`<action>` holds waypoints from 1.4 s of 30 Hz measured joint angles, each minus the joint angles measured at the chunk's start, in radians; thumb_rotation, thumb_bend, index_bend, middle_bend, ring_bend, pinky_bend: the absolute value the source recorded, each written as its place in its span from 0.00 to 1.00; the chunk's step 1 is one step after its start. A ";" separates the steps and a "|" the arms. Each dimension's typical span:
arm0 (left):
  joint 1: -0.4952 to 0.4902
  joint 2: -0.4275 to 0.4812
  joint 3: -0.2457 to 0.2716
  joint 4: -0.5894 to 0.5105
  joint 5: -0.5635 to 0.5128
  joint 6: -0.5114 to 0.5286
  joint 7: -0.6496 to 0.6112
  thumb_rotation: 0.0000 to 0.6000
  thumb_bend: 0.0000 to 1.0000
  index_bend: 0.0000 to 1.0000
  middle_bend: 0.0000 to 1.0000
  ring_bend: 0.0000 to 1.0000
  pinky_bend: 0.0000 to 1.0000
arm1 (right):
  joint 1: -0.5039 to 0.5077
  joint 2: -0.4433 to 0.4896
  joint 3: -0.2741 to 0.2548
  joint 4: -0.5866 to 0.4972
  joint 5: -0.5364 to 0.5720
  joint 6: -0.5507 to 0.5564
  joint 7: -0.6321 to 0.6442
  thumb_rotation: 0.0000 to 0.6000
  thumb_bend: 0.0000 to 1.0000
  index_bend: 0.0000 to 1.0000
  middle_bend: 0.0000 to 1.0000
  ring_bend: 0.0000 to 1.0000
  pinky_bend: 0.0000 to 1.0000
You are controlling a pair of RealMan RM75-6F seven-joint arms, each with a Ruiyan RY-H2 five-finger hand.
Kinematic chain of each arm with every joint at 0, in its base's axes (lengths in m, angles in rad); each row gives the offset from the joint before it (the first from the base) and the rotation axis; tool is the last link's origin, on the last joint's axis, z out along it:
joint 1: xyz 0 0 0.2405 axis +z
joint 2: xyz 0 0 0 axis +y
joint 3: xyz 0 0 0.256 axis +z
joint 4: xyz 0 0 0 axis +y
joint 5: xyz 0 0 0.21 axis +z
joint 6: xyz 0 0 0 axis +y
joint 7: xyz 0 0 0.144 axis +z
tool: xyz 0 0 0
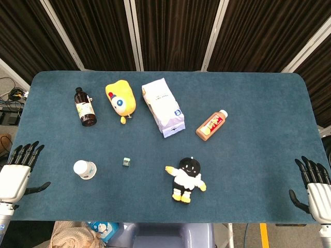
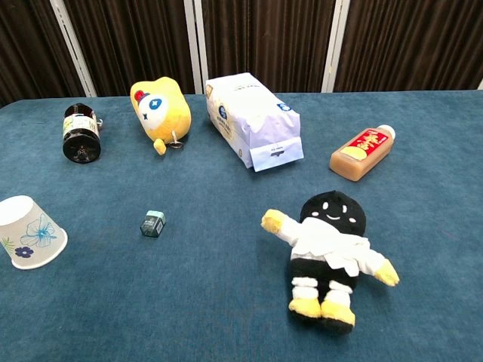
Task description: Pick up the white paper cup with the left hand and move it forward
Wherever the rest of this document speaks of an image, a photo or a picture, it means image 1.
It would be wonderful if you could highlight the white paper cup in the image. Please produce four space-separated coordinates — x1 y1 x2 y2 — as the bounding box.
73 160 97 180

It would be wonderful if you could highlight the yellow plush toy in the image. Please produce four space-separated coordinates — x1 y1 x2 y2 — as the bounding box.
104 80 137 125

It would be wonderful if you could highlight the blue cartoon package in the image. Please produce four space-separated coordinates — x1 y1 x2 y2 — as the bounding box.
87 221 120 243

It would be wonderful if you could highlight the brown glass bottle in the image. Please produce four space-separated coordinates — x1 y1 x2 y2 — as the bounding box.
74 87 97 127

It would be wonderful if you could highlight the black curtain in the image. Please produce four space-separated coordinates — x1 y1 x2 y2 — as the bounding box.
0 0 331 127

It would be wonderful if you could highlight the blue table mat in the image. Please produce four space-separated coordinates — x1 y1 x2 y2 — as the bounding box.
5 71 326 224

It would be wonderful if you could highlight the brown drink bottle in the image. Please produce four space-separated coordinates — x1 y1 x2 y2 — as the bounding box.
195 109 229 142

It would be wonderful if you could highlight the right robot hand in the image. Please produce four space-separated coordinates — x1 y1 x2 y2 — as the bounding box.
289 156 331 224

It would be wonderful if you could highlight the beige knitted cloth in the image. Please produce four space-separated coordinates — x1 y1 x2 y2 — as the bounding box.
49 221 103 248

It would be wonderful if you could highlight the bundle of cables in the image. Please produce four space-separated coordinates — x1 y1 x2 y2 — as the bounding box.
0 76 29 109

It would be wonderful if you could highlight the white tissue pack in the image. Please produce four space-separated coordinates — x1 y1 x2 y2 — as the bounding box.
141 77 186 138

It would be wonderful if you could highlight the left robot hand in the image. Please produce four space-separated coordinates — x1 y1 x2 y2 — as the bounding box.
0 141 52 203

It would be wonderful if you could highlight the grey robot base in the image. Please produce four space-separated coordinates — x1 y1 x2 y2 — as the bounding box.
107 222 215 248

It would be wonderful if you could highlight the black and white plush doll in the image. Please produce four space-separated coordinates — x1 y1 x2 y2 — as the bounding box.
165 156 207 204

